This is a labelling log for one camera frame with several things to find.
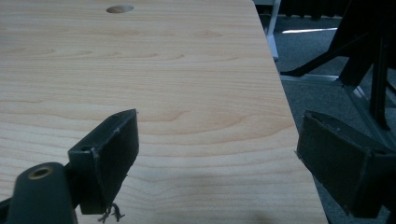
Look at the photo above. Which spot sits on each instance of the white table leg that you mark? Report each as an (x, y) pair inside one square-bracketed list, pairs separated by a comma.
[(272, 31)]

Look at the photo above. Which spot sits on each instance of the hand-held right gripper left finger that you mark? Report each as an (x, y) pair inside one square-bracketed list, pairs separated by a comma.
[(107, 161)]

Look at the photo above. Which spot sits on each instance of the black metal stand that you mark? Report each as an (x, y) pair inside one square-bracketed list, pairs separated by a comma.
[(364, 53)]

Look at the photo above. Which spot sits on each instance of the silver metal floor frame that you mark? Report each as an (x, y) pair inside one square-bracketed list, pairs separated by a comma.
[(358, 96)]

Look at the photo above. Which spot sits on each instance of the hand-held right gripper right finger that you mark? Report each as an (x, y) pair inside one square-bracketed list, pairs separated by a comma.
[(339, 161)]

